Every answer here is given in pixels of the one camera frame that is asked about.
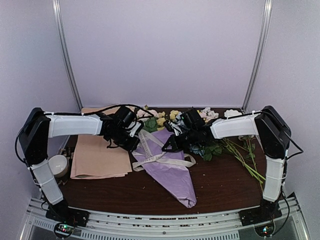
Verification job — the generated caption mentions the yellow rose stem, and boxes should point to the yellow rose stem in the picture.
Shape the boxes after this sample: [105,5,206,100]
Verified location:
[156,110,180,131]

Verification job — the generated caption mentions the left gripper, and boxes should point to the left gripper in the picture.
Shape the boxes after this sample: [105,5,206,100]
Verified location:
[108,126,141,153]

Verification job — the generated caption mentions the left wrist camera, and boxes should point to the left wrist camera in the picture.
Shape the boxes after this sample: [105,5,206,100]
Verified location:
[126,121,144,137]

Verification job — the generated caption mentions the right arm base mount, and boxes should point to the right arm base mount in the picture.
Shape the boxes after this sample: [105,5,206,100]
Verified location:
[238,207,282,238]

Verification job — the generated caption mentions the blue hydrangea flower stem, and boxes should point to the blue hydrangea flower stem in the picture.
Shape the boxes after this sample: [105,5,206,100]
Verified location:
[189,143,205,157]

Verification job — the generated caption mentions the left aluminium frame post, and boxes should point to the left aluminium frame post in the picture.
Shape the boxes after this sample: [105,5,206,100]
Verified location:
[52,0,83,111]

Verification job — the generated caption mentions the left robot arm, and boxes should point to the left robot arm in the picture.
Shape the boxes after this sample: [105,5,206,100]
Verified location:
[14,104,144,222]

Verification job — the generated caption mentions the black sleeved cable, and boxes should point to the black sleeved cable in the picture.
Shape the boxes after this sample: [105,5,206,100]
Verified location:
[82,103,156,120]

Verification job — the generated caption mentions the front aluminium rail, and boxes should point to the front aluminium rail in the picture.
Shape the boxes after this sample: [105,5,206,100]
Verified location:
[24,194,301,240]

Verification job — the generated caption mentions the beige ribbon strip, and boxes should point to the beige ribbon strip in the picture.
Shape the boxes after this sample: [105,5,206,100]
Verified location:
[132,130,197,172]

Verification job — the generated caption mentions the small yellow flower spray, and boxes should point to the small yellow flower spray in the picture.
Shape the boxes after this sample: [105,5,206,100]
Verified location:
[202,137,267,186]

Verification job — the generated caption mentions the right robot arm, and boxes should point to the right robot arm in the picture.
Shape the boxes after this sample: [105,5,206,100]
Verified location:
[162,105,292,221]

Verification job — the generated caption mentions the aluminium frame post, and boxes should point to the aluminium frame post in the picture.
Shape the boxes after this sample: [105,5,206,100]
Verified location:
[241,0,273,112]
[52,0,83,111]

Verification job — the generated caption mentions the white fluted dish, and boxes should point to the white fluted dish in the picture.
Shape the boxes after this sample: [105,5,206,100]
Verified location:
[224,109,243,119]

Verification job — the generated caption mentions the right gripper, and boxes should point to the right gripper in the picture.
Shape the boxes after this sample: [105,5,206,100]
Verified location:
[162,127,199,152]

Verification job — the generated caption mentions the right aluminium frame post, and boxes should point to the right aluminium frame post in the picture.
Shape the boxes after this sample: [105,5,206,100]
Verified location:
[241,0,273,112]

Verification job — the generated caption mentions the purple pink wrapping paper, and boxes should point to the purple pink wrapping paper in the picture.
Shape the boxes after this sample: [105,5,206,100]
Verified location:
[132,129,197,208]

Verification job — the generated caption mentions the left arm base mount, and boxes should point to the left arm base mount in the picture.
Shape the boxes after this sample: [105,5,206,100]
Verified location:
[45,208,90,239]

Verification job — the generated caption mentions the beige wrapping paper stack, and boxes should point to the beige wrapping paper stack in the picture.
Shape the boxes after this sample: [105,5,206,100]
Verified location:
[69,106,133,181]

